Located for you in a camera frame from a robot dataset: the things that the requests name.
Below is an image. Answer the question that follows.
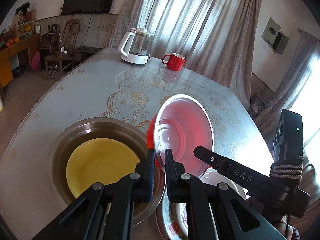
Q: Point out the yellow plastic bowl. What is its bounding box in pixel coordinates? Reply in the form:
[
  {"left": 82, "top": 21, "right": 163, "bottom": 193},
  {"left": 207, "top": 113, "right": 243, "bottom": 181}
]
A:
[{"left": 66, "top": 138, "right": 140, "bottom": 198}]

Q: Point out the steel bowl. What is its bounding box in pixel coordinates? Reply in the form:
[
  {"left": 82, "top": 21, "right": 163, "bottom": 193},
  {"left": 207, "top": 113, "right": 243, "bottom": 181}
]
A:
[{"left": 50, "top": 118, "right": 165, "bottom": 226}]

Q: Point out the red and white bowl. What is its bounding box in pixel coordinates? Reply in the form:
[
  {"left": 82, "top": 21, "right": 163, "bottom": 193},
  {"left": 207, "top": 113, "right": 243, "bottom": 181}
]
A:
[{"left": 147, "top": 94, "right": 214, "bottom": 178}]

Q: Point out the white ceramic bowl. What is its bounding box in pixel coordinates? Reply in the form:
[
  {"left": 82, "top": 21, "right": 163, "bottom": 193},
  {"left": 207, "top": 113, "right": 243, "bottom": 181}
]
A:
[{"left": 200, "top": 168, "right": 246, "bottom": 200}]

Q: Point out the floral patterned plate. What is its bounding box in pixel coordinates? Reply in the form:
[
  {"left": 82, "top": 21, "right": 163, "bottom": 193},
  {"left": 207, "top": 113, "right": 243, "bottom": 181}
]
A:
[{"left": 156, "top": 190, "right": 188, "bottom": 239}]

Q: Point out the wooden chair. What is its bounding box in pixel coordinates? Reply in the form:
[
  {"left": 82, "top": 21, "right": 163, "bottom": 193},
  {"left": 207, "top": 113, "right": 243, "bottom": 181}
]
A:
[{"left": 44, "top": 18, "right": 80, "bottom": 78}]

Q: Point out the pink bag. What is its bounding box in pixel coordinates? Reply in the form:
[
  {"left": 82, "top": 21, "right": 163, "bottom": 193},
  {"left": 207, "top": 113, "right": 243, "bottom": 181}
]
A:
[{"left": 30, "top": 50, "right": 41, "bottom": 72}]

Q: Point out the red mug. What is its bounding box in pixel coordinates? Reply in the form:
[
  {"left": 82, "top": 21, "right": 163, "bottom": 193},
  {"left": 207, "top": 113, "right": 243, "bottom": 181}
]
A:
[{"left": 162, "top": 53, "right": 185, "bottom": 72}]

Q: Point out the glass electric kettle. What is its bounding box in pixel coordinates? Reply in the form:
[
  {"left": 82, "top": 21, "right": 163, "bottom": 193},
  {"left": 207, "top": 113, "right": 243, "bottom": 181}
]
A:
[{"left": 118, "top": 28, "right": 154, "bottom": 65}]

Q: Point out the grey curtain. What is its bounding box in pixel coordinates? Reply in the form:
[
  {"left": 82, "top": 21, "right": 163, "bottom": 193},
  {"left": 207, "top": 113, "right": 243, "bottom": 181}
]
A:
[{"left": 109, "top": 0, "right": 262, "bottom": 108}]

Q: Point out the yellow wooden desk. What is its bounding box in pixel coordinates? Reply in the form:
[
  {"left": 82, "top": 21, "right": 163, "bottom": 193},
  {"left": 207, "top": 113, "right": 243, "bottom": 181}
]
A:
[{"left": 0, "top": 34, "right": 40, "bottom": 88}]

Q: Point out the wall electrical box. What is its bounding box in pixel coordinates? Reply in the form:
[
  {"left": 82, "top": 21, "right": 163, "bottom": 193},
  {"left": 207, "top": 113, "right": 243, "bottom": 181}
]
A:
[{"left": 261, "top": 17, "right": 290, "bottom": 55}]

